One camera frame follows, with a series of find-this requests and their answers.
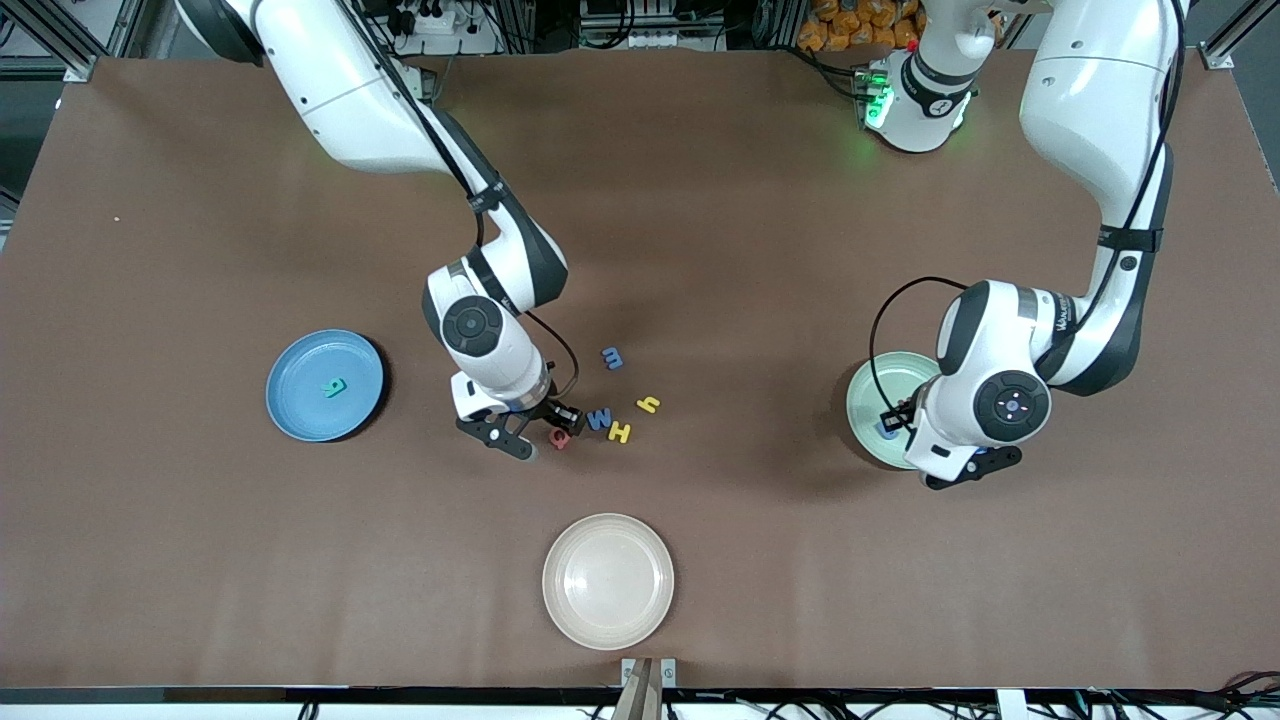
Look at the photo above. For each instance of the metal table edge bracket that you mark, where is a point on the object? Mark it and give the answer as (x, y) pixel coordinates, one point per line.
(668, 672)

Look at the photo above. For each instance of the blue foam letter a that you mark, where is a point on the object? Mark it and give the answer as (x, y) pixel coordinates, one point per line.
(886, 431)

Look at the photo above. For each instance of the beige plate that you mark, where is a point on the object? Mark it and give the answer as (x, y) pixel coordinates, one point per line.
(608, 582)

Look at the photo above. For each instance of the white power strip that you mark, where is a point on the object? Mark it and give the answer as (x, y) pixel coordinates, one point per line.
(430, 20)

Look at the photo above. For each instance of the tan wooden stick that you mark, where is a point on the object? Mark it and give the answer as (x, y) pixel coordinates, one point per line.
(640, 700)

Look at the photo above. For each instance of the white electronics box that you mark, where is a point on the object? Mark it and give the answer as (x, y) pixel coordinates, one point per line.
(650, 38)

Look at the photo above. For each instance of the yellow foam letter h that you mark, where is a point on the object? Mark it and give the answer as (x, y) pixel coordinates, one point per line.
(648, 404)

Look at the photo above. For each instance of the green plate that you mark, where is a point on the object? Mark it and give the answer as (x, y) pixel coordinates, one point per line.
(895, 385)

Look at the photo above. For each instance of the blue plate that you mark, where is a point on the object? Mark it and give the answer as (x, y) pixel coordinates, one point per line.
(300, 405)

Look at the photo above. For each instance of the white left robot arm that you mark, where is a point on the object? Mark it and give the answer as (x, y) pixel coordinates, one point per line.
(1090, 100)

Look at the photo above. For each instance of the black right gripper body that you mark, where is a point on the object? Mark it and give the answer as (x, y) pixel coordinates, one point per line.
(546, 405)

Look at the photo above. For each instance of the yellow foam capital H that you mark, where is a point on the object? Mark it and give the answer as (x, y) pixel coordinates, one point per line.
(619, 432)

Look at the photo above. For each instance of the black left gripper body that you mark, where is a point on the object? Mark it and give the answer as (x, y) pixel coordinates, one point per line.
(903, 414)

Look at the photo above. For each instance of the white edge tag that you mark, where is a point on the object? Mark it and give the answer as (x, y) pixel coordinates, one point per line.
(1010, 705)

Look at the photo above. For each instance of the aluminium frame post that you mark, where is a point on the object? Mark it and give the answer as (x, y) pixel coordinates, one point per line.
(1225, 45)
(60, 45)

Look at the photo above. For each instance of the teal foam capital R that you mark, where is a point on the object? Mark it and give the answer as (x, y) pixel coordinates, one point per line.
(333, 388)

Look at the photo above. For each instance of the blue foam capital W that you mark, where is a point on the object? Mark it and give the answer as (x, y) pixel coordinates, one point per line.
(598, 420)

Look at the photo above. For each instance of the orange bags pile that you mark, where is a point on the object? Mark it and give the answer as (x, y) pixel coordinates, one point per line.
(850, 25)

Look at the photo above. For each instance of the brown table mat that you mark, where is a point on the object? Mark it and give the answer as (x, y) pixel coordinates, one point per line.
(150, 550)

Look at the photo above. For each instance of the red foam capital Q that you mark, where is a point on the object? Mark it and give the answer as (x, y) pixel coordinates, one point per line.
(556, 442)

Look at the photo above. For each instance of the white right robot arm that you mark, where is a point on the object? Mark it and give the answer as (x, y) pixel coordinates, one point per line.
(350, 100)

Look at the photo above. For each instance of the blue foam letter m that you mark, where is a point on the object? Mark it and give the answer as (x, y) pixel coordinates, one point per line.
(612, 358)

